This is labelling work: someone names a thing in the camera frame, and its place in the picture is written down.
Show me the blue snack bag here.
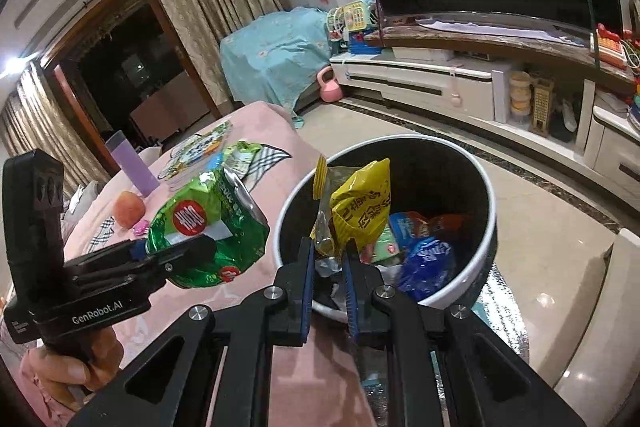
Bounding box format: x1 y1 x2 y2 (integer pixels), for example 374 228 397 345
388 211 457 301

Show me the green gold snack pouch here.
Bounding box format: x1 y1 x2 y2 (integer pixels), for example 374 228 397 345
222 140 262 179

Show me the rainbow stacking ring toy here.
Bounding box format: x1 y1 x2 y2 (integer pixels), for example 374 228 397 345
628 79 640 131

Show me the pink kettlebell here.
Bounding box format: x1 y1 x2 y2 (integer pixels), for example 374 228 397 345
316 66 344 103

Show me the teal covered armchair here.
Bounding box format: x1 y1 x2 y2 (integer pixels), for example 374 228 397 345
220 6 331 129

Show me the yellow snack bag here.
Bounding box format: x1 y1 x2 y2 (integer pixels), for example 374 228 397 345
310 157 392 277

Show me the orange apple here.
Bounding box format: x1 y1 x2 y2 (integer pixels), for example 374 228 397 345
113 191 146 230

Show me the striped pink cushion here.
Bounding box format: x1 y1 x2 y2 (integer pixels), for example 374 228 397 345
61 180 102 244

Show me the green picture book stack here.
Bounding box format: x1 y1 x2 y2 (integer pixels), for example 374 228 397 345
157 121 232 191

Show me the left beige curtain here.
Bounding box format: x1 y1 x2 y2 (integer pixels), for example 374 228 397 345
1 62 110 195

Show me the red snack packet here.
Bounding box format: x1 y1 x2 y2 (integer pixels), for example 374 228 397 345
427 213 472 242

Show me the green juice carton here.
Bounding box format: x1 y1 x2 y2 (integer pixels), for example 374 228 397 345
360 225 400 265

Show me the blue plastic brush package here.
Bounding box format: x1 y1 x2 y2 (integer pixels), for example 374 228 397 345
205 152 224 170

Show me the white round trash bin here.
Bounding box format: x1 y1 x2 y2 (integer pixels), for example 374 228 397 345
272 133 500 325

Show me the red toy telephone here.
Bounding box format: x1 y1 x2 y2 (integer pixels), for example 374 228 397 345
589 24 640 72

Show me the white TV cabinet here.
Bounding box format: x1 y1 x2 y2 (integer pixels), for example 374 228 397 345
331 26 639 208

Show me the purple water bottle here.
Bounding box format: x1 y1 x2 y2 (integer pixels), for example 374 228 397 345
105 131 160 197

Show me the colourful toy cash register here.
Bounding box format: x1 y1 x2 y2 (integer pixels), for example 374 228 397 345
326 0 382 55

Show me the person left hand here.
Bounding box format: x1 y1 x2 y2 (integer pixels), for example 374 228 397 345
26 327 124 412

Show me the pink blanket table cover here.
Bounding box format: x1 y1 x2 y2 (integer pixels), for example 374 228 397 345
16 102 375 426

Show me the pink plastic brush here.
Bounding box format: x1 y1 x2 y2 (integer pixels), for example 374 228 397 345
132 219 150 237

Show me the green crushed can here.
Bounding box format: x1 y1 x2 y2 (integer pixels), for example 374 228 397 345
145 167 269 288

